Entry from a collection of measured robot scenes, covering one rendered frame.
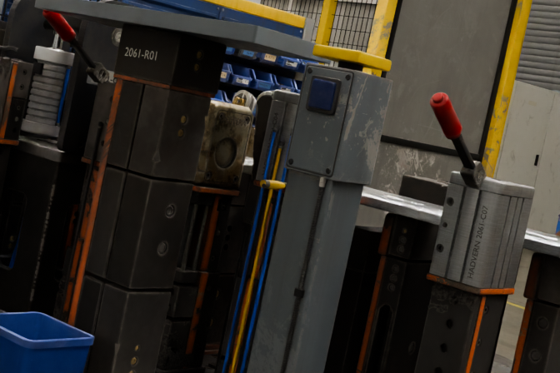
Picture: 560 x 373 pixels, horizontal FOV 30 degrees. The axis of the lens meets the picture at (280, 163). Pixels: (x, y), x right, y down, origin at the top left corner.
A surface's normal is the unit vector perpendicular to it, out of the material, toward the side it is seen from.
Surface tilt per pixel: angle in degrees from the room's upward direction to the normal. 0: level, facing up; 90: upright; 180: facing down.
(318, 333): 90
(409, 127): 92
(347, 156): 90
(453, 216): 90
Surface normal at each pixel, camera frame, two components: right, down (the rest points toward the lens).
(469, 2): 0.66, 0.17
